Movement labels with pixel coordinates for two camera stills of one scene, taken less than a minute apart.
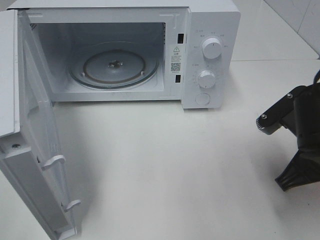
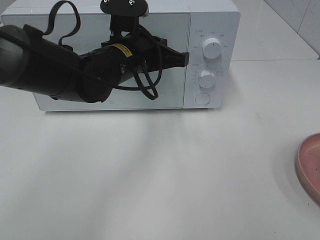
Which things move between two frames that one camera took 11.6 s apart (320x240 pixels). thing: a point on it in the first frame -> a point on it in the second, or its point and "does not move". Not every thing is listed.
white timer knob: (206, 79) does not move
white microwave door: (30, 152) -> (80, 32)
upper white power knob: (211, 48) does not move
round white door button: (202, 99) does not move
